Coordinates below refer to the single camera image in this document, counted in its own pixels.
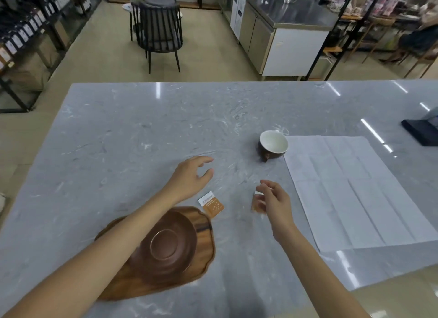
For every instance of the person's right hand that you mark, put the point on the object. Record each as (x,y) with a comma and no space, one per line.
(279,208)

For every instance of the person's left hand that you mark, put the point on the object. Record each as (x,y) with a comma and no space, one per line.
(186,182)

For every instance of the person's right thumb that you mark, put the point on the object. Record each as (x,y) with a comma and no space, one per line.
(260,198)

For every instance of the person's left thumb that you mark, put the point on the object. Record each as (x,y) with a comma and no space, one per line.
(206,176)

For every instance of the torn orange sachet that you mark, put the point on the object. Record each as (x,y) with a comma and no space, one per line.
(254,207)

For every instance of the person's right forearm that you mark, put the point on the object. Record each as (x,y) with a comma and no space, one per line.
(318,276)

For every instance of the person's left forearm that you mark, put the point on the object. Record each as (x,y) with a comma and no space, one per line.
(89,256)

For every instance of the orange and white sachet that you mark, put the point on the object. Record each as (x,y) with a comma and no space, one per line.
(212,205)

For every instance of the brown cup white inside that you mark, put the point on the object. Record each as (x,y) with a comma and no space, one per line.
(273,143)

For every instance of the wooden tray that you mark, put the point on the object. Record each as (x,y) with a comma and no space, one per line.
(202,239)

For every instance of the brown saucer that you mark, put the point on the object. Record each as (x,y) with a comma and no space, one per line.
(171,246)

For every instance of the white creased paper sheet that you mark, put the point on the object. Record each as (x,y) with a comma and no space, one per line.
(352,191)

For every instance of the black slatted chair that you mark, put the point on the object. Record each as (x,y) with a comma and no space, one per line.
(160,30)

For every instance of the stainless steel counter fridge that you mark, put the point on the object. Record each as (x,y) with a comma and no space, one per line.
(273,33)

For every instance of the round white table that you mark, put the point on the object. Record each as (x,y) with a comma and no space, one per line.
(127,8)

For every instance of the wooden chair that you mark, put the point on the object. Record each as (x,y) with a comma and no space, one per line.
(376,37)
(424,61)

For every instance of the black shelf rack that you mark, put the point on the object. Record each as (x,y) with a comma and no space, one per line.
(30,64)

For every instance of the row of dark bottles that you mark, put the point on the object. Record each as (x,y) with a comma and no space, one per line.
(24,30)

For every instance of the black metal frame rack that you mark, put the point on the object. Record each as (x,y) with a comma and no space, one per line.
(345,37)

